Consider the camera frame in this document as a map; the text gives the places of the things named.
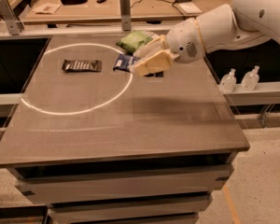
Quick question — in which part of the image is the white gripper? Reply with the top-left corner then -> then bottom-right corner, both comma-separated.
129,18 -> 205,77

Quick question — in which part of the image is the blue rxbar blueberry wrapper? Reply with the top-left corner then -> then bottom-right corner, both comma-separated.
113,54 -> 139,73

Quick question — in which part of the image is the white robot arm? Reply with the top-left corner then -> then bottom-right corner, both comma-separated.
129,0 -> 280,77

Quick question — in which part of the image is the green chip bag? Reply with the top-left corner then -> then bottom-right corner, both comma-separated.
116,31 -> 158,53

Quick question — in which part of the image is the white paper sheet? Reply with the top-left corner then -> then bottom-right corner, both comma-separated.
178,2 -> 202,14

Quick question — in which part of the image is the small black device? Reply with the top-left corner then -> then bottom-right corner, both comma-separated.
96,0 -> 106,4

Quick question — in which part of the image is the dark brown snack bar wrapper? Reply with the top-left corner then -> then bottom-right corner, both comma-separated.
62,60 -> 102,73

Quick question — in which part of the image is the clear plastic bottle right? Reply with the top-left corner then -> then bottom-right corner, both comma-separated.
241,66 -> 259,91

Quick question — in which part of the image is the black cloth bundle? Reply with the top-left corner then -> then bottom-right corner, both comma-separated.
61,0 -> 88,6

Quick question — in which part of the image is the white card on desk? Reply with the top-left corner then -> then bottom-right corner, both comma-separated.
34,3 -> 61,15

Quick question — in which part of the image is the grey drawer cabinet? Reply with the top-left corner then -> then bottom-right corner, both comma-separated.
7,152 -> 239,224

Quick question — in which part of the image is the grey metal bracket middle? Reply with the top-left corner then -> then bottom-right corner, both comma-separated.
119,0 -> 132,31

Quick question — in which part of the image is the grey metal bracket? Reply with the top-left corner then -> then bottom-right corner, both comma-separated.
119,0 -> 132,31
0,0 -> 24,35

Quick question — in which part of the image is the grey metal bracket left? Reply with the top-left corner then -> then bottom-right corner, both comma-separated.
0,0 -> 24,35

